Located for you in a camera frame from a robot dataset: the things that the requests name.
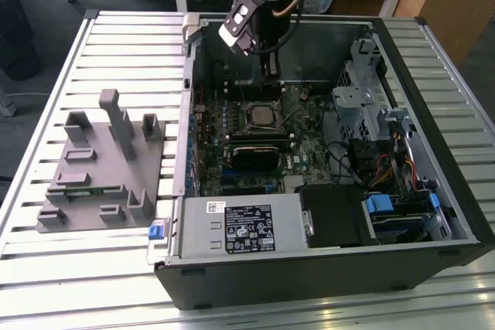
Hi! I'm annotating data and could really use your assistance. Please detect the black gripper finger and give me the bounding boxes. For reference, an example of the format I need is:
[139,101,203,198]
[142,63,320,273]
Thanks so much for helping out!
[259,54,280,79]

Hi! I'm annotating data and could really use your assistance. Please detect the metal socket cover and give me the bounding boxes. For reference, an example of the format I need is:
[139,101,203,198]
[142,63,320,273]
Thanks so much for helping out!
[275,87,302,124]

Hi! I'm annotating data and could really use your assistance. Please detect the silver square CPU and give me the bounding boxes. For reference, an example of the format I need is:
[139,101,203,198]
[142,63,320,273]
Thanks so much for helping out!
[247,104,278,128]

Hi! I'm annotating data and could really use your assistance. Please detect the black RAM slot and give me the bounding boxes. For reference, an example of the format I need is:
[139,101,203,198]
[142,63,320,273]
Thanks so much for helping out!
[231,138,291,148]
[230,132,289,141]
[228,90,282,101]

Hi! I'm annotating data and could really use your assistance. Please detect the black graphics card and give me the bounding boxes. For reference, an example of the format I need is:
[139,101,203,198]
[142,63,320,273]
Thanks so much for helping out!
[230,145,280,172]

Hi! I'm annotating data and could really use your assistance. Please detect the green motherboard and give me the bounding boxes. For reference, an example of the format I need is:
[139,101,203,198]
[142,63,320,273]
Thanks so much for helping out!
[191,82,337,198]

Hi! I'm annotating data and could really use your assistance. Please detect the metal drive cage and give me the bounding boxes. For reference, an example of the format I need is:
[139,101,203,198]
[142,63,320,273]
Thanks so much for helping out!
[330,34,391,141]

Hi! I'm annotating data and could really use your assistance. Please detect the silver chipset heatsink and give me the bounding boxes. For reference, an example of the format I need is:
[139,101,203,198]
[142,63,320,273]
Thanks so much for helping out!
[283,175,306,192]

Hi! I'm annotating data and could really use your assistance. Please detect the black plastic shroud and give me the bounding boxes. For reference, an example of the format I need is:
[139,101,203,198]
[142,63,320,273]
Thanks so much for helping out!
[299,185,380,250]

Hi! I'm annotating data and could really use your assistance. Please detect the silver power supply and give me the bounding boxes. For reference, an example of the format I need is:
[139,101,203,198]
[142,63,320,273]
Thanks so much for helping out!
[179,195,310,260]

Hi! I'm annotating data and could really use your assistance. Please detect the blue disk carrier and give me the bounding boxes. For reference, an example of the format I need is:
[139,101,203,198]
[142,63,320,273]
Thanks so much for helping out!
[365,192,394,217]

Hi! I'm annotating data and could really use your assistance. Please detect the wooden cabinet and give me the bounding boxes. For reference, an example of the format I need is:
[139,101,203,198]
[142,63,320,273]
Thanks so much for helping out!
[394,0,495,70]

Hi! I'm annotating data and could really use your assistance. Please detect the grey parts rack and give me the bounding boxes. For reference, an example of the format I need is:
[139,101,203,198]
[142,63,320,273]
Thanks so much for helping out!
[35,88,167,235]

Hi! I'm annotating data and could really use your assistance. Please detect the blue plastic latch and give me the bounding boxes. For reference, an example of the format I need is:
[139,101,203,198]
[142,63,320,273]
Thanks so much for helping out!
[148,220,166,239]

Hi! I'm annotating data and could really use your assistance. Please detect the green RAM stick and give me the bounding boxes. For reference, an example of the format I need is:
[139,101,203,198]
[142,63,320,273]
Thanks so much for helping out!
[64,187,105,196]

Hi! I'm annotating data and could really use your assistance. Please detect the black PC case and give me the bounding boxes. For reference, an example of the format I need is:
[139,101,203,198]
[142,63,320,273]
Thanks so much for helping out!
[153,12,495,311]

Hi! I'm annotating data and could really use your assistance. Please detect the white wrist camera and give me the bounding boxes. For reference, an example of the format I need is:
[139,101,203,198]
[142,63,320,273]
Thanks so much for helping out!
[217,0,268,57]

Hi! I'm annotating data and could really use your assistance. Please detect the silver metal latch handle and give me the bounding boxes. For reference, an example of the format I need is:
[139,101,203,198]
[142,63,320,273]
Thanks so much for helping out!
[302,209,316,237]

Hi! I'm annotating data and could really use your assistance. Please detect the yellow red wire bundle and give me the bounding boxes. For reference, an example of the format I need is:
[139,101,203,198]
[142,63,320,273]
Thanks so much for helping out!
[369,131,421,194]

